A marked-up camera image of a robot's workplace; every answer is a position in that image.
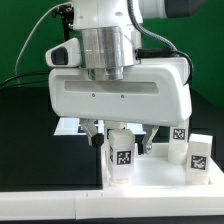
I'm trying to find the black cables at base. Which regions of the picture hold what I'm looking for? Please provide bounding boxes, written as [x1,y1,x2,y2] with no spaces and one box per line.
[0,71,49,89]

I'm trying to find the white square tabletop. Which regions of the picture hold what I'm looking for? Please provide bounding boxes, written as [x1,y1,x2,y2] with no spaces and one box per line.
[101,143,224,189]

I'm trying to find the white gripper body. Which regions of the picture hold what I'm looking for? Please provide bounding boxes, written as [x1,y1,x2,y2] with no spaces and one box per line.
[45,38,192,126]

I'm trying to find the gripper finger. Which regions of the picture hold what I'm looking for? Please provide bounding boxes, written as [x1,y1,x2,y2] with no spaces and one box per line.
[79,118,104,149]
[139,124,159,155]

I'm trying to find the white L-shaped obstacle fence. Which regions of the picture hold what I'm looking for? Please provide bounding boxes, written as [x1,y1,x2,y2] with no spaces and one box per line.
[0,163,224,221]

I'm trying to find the white marker base sheet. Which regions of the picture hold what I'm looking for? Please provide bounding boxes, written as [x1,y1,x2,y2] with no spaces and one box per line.
[54,118,145,136]

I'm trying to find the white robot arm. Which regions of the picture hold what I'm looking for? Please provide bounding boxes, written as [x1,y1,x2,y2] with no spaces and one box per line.
[46,0,207,153]

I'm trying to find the white camera cable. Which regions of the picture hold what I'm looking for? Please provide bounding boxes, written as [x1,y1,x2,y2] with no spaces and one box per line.
[13,1,73,76]

